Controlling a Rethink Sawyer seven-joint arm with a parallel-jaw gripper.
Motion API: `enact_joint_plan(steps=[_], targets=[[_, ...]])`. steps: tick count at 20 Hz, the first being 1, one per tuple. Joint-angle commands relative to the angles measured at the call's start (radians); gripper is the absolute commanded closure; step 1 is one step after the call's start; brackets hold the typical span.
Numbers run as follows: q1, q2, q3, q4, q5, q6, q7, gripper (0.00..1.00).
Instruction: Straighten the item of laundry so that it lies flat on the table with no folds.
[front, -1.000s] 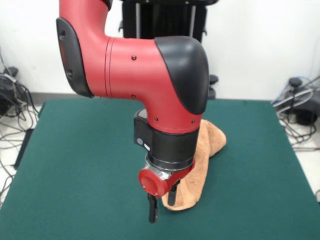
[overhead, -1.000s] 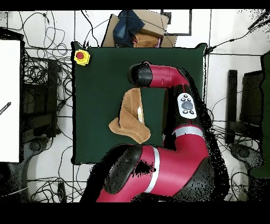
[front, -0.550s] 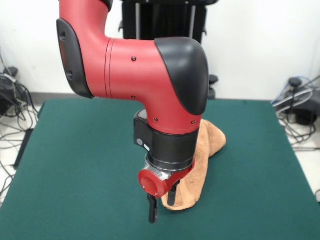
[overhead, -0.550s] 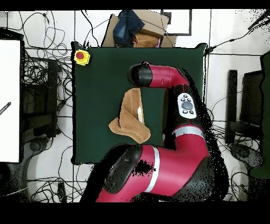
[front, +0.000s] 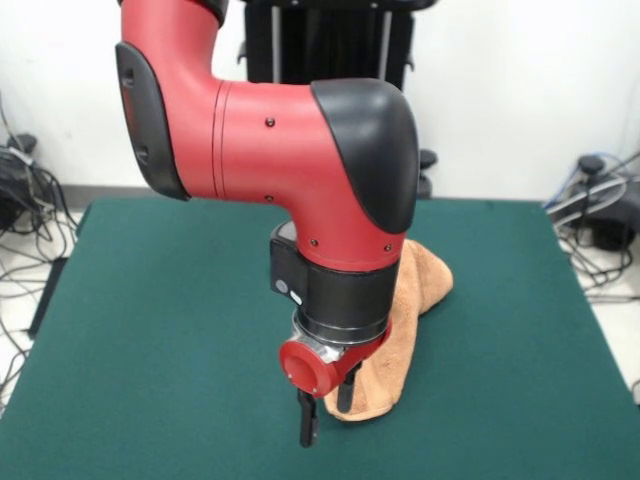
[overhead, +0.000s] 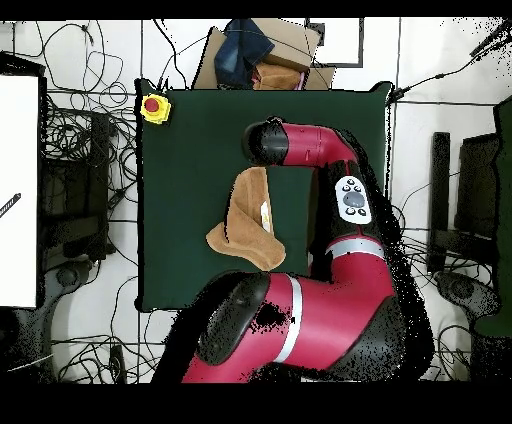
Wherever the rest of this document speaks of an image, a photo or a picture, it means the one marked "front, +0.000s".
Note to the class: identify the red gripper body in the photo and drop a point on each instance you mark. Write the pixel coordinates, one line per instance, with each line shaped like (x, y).
(305, 370)

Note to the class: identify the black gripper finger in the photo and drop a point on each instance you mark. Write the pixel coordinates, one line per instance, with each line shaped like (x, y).
(308, 420)
(346, 390)

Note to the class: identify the tan terry towel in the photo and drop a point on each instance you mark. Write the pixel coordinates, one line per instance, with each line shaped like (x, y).
(405, 320)

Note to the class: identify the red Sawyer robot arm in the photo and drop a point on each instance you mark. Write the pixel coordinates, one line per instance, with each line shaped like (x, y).
(275, 150)

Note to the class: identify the dark green table cloth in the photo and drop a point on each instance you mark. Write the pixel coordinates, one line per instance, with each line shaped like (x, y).
(150, 300)

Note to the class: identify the black round knob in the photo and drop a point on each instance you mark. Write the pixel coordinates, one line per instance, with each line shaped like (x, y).
(21, 142)
(590, 164)
(429, 159)

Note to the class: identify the dark grey stand base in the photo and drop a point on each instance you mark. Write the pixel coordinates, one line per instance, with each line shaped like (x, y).
(610, 225)
(7, 200)

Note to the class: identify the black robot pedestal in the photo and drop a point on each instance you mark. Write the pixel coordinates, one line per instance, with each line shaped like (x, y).
(325, 45)

